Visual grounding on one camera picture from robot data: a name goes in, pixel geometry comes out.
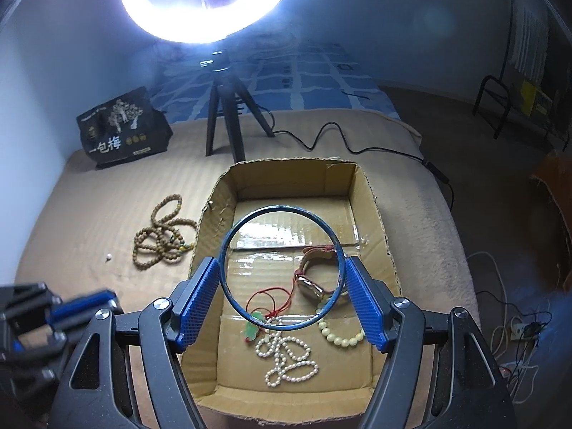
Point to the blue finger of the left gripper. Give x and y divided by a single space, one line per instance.
25 296
79 305

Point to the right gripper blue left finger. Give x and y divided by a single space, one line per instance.
191 302

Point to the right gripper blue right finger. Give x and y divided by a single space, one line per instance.
372 302

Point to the dark blue bangle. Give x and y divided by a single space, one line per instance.
262 248

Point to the green jade red cord pendant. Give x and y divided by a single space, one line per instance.
270 303

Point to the brown strap wristwatch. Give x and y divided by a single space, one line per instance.
316 275

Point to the open cardboard box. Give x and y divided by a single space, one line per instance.
222 370

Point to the black printed gift bag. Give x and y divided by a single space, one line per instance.
124 129

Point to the black tripod stand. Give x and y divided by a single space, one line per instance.
226 92

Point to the orange cloth covered stool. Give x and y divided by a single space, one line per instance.
554 172

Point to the blue patterned bed sheet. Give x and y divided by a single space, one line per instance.
293 76

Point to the black clothes rack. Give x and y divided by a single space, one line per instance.
531 93

